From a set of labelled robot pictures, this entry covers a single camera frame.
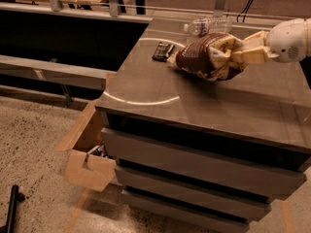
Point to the brown chip bag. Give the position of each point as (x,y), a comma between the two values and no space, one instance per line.
(209,58)

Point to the grey metal railing frame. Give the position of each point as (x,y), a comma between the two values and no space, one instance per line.
(81,48)

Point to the black pole on floor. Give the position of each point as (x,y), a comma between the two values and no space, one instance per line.
(15,197)

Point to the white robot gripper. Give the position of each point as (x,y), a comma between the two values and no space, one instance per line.
(286,41)

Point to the dark snack bar wrapper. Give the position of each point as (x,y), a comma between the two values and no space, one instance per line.
(163,51)

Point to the clear plastic water bottle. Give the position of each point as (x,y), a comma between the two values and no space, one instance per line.
(203,26)

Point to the grey drawer cabinet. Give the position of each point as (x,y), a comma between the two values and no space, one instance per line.
(212,154)

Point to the open cardboard box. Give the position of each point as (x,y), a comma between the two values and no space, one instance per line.
(84,168)

